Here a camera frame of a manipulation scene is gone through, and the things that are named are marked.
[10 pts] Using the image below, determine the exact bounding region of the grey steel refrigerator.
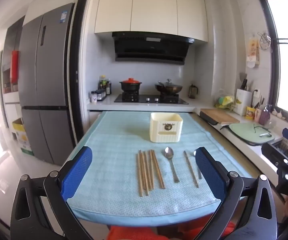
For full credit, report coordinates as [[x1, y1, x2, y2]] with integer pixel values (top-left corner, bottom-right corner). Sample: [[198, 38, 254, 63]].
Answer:
[[18, 2, 76, 166]]

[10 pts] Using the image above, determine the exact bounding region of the wooden cutting board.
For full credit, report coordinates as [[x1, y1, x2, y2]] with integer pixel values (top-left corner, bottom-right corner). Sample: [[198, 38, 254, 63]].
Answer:
[[200, 108, 240, 125]]

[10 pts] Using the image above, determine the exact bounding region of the hanging printed package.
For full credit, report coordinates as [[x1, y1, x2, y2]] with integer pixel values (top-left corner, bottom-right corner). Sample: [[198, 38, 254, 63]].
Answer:
[[246, 33, 260, 68]]

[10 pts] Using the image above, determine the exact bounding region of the dark handled kitchen tool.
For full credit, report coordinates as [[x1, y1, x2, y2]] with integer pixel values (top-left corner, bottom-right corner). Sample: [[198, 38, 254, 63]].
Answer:
[[252, 97, 265, 110]]

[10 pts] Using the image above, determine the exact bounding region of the orange cloth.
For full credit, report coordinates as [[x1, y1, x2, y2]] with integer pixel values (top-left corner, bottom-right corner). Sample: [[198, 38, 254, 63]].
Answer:
[[108, 217, 234, 240]]

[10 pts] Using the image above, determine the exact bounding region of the small steel spoon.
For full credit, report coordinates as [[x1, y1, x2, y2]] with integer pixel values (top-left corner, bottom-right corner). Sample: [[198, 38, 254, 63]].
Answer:
[[193, 149, 202, 180]]

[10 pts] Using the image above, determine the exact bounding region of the pale green cutting board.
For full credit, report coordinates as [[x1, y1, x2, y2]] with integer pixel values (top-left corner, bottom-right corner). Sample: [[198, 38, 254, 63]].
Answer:
[[228, 122, 276, 146]]

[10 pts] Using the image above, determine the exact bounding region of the glass wok lid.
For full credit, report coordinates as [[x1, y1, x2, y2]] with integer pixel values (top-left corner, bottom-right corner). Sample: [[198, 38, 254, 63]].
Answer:
[[159, 79, 179, 87]]

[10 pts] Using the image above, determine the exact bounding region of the dark metal wok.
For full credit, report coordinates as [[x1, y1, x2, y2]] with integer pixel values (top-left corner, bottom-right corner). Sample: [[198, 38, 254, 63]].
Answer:
[[155, 79, 184, 94]]

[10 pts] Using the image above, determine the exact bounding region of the black range hood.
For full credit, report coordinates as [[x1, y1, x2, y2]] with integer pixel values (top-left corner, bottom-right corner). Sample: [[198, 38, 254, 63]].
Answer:
[[112, 32, 195, 65]]

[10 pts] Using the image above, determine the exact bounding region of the yellow printed cardboard box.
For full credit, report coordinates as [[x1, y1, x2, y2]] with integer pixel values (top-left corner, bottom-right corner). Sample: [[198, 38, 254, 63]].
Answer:
[[12, 117, 34, 157]]

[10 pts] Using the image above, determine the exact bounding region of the purple bottle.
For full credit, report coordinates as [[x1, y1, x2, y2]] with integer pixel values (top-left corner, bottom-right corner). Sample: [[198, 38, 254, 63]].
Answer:
[[259, 104, 271, 126]]

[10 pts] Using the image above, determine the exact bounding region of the thin black wire frame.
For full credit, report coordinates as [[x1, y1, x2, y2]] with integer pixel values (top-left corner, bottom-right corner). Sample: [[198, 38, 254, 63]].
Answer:
[[253, 124, 270, 134]]

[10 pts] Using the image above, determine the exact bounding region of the hanging metal trivet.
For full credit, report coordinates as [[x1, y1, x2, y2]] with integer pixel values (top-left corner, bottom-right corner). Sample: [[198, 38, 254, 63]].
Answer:
[[257, 32, 272, 49]]

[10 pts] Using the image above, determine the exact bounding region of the white wall cabinet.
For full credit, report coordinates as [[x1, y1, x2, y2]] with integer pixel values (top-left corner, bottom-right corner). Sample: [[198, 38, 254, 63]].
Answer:
[[94, 0, 209, 42]]

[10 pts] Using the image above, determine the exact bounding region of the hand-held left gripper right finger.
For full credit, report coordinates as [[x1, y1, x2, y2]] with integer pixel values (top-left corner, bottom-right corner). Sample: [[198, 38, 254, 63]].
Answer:
[[194, 147, 278, 240]]

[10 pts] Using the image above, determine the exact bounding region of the yellow green plastic bag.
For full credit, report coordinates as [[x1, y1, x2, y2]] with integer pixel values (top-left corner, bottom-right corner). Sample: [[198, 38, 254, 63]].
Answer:
[[214, 95, 235, 111]]

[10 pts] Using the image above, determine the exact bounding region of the large steel spoon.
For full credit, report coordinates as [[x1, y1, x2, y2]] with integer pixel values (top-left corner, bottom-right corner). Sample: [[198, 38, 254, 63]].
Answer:
[[164, 147, 180, 183]]

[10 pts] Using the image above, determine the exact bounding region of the black glass gas cooktop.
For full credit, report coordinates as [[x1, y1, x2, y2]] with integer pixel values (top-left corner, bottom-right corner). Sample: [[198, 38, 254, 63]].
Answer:
[[114, 94, 189, 105]]

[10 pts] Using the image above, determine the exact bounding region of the light blue woven towel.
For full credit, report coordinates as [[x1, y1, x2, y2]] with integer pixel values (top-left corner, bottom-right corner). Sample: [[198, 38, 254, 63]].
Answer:
[[65, 111, 253, 227]]

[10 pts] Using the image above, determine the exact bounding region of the tall shelf cabinet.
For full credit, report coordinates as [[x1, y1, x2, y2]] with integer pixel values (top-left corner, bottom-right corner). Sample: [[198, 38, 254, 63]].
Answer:
[[0, 15, 26, 130]]

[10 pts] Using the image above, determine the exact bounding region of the bundle of wooden chopsticks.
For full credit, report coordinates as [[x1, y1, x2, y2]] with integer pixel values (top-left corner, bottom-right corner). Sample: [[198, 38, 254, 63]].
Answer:
[[137, 149, 166, 197]]

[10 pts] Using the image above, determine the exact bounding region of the black clay pot red lid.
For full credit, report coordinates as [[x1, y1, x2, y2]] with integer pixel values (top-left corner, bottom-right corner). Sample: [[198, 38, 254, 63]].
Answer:
[[119, 78, 142, 93]]

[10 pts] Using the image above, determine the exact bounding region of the white knife block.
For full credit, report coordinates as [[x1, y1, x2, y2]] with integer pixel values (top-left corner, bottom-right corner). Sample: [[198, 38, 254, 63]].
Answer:
[[234, 88, 252, 116]]

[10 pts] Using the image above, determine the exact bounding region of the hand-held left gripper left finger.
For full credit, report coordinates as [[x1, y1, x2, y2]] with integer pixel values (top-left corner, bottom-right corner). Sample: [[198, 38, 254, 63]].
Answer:
[[10, 146, 94, 240]]

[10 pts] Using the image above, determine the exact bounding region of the cream ribbed utensil holder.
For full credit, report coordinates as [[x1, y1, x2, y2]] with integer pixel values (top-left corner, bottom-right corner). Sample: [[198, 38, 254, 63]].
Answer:
[[150, 112, 184, 143]]

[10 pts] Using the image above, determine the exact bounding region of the red bag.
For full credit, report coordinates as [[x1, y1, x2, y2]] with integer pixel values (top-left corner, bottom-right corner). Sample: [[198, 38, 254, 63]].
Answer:
[[10, 50, 20, 84]]

